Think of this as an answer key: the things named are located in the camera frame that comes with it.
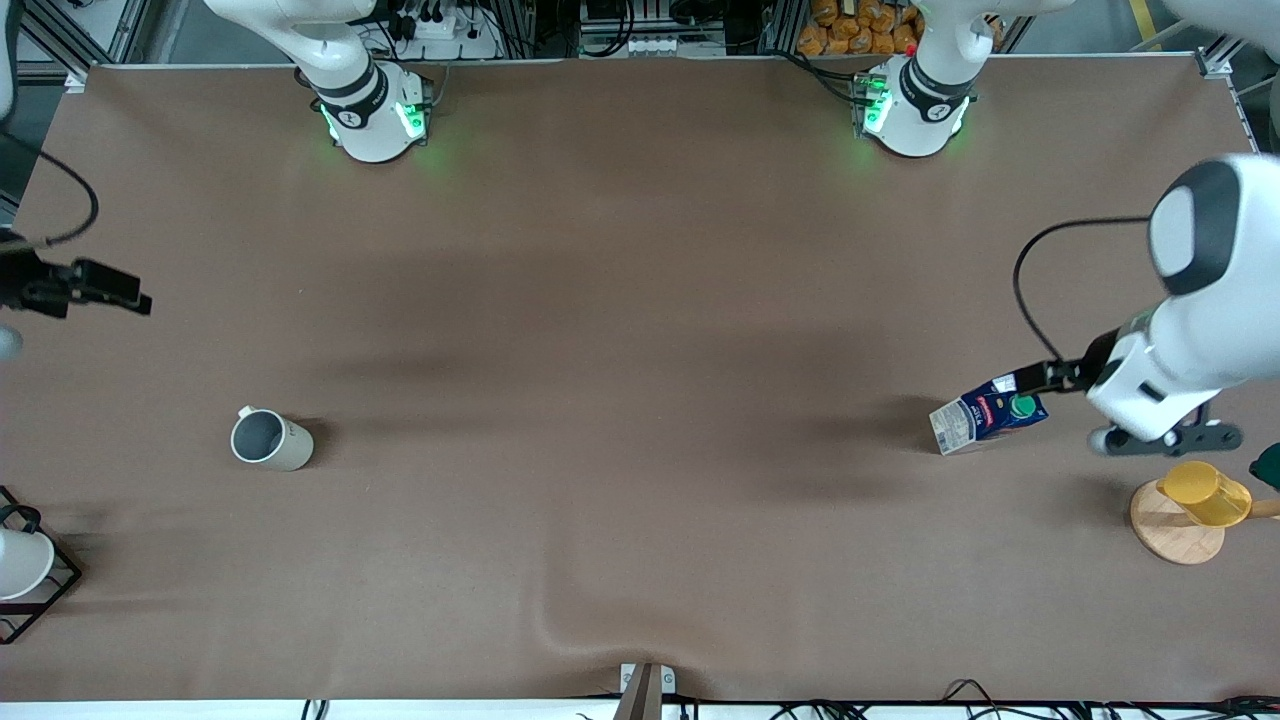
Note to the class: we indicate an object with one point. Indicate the metal table clamp bracket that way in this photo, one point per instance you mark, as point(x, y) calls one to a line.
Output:
point(645, 690)

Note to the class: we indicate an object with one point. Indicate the yellow plastic cup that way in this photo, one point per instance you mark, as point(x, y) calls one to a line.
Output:
point(1205, 493)

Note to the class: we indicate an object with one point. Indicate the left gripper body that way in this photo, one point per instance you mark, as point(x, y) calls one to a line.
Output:
point(1098, 358)

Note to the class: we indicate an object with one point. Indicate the beige ceramic cup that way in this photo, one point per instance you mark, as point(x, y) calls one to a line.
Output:
point(275, 440)

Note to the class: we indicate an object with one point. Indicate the brown table cloth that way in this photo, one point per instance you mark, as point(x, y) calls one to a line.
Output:
point(600, 550)

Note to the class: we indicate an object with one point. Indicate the white bowl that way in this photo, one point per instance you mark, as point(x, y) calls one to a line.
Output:
point(20, 562)

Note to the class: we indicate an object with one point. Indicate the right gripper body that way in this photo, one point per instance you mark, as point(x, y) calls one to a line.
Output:
point(30, 284)

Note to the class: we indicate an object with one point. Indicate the blue white milk carton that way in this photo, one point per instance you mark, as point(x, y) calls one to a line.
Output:
point(985, 415)

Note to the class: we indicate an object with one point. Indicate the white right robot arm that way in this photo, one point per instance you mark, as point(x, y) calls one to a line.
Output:
point(370, 120)

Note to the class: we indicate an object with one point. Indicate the dark green object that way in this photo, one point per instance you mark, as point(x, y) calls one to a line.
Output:
point(1268, 468)

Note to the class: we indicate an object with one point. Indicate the large white power strip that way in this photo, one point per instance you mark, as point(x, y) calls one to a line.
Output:
point(445, 28)

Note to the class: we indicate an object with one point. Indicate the orange snack bags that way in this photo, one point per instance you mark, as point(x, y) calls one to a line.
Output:
point(860, 28)

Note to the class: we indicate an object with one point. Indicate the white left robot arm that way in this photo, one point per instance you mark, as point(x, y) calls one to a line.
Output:
point(1215, 330)

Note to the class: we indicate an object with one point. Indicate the round wooden board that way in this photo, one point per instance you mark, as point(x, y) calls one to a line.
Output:
point(1175, 535)

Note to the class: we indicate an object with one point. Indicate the small white power strip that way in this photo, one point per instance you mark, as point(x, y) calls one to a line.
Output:
point(652, 45)

